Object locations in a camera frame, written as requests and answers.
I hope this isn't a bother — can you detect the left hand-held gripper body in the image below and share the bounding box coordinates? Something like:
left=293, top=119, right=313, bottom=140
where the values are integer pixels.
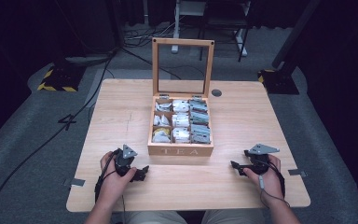
left=114, top=144, right=139, bottom=178

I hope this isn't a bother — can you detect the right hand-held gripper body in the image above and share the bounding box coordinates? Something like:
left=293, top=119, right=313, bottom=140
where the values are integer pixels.
left=243, top=143, right=281, bottom=175

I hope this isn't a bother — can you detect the wooden tea box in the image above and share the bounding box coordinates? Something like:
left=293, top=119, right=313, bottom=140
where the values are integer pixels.
left=147, top=37, right=215, bottom=157

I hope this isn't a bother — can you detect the person's left hand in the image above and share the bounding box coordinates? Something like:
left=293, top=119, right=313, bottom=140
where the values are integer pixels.
left=99, top=151, right=138, bottom=205

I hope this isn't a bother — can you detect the person's right hand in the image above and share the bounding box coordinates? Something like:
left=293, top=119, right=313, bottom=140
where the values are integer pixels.
left=242, top=154, right=286, bottom=206

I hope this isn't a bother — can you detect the grey tape piece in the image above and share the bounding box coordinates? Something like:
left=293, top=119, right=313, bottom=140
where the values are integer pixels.
left=70, top=177, right=86, bottom=188
left=287, top=168, right=308, bottom=178

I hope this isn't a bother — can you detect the yellow tea bag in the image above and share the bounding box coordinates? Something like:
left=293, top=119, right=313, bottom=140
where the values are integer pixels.
left=153, top=128, right=172, bottom=138

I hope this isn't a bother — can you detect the person's left leg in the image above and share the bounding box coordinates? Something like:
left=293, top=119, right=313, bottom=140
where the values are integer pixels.
left=117, top=210, right=181, bottom=224

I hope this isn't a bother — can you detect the person's leg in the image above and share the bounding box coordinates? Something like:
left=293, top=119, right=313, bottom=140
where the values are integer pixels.
left=200, top=208, right=267, bottom=224
left=117, top=210, right=181, bottom=224

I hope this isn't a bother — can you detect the person's right leg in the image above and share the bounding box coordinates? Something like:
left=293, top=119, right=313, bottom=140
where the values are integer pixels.
left=200, top=208, right=267, bottom=224

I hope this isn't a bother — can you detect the pile of white tea bags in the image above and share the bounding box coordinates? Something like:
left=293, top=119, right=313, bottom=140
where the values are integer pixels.
left=153, top=101, right=172, bottom=144

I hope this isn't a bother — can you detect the row of grey tea packets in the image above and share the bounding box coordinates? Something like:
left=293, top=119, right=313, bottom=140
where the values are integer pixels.
left=188, top=99, right=213, bottom=145

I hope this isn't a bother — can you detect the group of white tea packets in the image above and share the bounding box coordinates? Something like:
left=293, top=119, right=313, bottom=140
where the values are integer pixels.
left=171, top=99, right=191, bottom=144

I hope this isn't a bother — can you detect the black yellow striped stand base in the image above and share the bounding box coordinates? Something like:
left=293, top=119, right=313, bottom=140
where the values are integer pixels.
left=257, top=68, right=300, bottom=95
left=36, top=63, right=87, bottom=93

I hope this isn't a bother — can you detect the black slanted stand pole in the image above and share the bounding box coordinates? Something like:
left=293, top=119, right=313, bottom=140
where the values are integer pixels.
left=271, top=0, right=322, bottom=70

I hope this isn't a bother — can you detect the white metal stand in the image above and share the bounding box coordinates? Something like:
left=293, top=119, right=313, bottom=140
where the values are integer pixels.
left=171, top=0, right=207, bottom=54

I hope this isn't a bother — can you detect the grey right gripper cable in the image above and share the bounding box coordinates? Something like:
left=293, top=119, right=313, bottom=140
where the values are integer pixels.
left=258, top=174, right=291, bottom=209

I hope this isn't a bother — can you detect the long black floor cable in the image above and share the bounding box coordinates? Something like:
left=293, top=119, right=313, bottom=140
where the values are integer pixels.
left=0, top=50, right=117, bottom=224

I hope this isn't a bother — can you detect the bundle of floor cables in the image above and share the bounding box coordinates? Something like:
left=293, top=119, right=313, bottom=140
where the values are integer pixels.
left=122, top=22, right=176, bottom=49

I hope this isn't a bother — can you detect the black metal frame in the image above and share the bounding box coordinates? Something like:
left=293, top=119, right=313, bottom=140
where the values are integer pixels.
left=199, top=0, right=254, bottom=63

